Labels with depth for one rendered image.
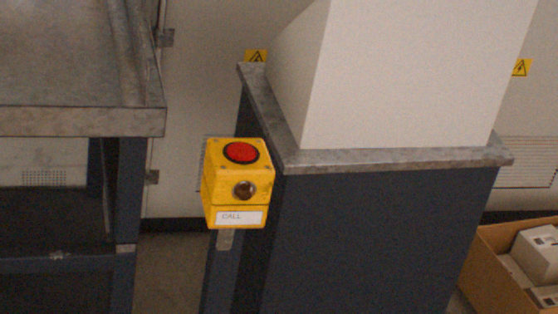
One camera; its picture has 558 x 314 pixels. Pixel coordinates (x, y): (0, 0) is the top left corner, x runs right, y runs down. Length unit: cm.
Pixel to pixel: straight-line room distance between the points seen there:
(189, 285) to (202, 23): 67
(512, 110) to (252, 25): 78
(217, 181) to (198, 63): 97
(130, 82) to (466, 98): 56
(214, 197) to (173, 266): 116
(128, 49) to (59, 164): 81
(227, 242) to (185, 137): 98
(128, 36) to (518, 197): 148
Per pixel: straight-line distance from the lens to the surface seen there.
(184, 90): 215
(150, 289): 227
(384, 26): 141
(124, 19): 159
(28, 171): 228
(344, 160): 150
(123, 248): 157
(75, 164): 227
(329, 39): 139
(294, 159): 147
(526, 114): 251
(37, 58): 147
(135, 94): 139
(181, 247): 240
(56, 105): 136
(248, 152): 119
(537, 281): 247
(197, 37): 208
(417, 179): 158
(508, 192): 267
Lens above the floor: 159
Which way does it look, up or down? 35 degrees down
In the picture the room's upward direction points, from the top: 11 degrees clockwise
